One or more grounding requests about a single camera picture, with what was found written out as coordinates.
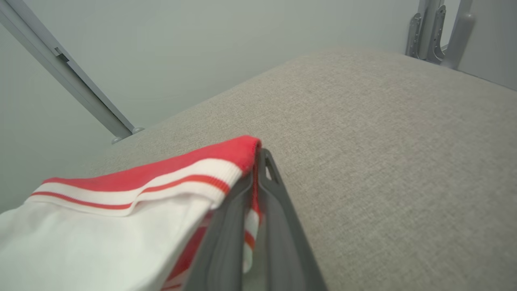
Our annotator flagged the red white basketball jersey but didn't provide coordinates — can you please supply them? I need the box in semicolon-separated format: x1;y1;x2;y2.
0;135;262;291

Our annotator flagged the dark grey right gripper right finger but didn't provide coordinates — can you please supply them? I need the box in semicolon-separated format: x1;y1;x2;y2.
244;148;328;291

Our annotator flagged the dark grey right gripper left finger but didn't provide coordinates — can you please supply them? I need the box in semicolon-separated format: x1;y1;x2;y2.
184;171;259;291

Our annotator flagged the grey metal bracket stand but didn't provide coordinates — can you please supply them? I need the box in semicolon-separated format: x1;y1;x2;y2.
405;0;477;70

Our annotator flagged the grey metal partition post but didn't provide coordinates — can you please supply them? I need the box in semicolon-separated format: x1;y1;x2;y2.
0;0;145;145

